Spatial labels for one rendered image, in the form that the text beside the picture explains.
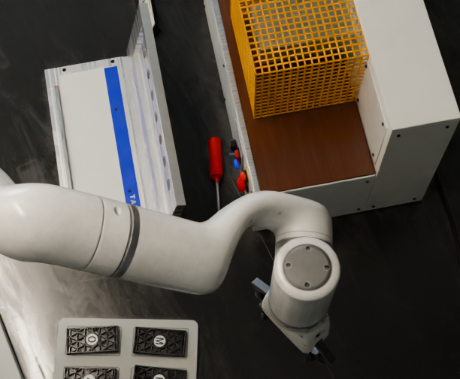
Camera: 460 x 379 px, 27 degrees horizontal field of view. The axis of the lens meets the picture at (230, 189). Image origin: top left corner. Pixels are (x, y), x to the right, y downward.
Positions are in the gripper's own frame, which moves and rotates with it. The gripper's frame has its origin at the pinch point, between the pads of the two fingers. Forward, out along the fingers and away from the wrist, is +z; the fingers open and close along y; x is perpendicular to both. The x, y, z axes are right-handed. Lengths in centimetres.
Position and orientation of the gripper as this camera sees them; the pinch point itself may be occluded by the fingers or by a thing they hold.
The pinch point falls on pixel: (289, 332)
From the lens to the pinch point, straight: 147.6
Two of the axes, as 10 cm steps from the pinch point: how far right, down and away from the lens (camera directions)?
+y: -6.8, -6.8, 2.9
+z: -0.1, 4.0, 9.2
